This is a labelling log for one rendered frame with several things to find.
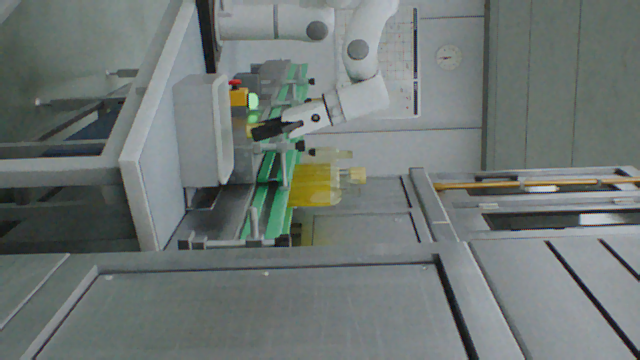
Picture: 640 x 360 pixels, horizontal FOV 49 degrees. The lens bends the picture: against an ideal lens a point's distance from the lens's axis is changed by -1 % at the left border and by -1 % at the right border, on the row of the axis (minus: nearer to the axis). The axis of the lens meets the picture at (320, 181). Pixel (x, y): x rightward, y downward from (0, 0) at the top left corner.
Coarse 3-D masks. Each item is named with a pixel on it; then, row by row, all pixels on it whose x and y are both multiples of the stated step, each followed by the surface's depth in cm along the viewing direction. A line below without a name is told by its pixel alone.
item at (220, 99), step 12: (216, 84) 147; (216, 96) 146; (228, 96) 163; (216, 108) 147; (228, 108) 163; (216, 120) 148; (228, 120) 164; (216, 132) 148; (228, 132) 165; (216, 144) 150; (228, 144) 166; (216, 156) 151; (228, 156) 166; (228, 168) 162
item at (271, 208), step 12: (264, 192) 171; (276, 192) 171; (288, 192) 172; (252, 204) 162; (264, 204) 163; (276, 204) 162; (264, 216) 155; (276, 216) 154; (264, 228) 148; (276, 228) 146
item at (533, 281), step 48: (480, 240) 86; (528, 240) 85; (576, 240) 85; (624, 240) 84; (528, 288) 72; (576, 288) 72; (624, 288) 71; (528, 336) 63; (576, 336) 63; (624, 336) 63
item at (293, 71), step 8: (296, 64) 337; (304, 64) 335; (288, 72) 310; (296, 72) 311; (304, 72) 308; (288, 88) 267; (296, 88) 265; (280, 96) 249; (288, 96) 250; (296, 96) 248; (272, 112) 220; (280, 112) 221; (264, 152) 173
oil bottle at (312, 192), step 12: (312, 180) 185; (324, 180) 185; (300, 192) 181; (312, 192) 181; (324, 192) 181; (336, 192) 181; (288, 204) 182; (300, 204) 182; (312, 204) 182; (324, 204) 182
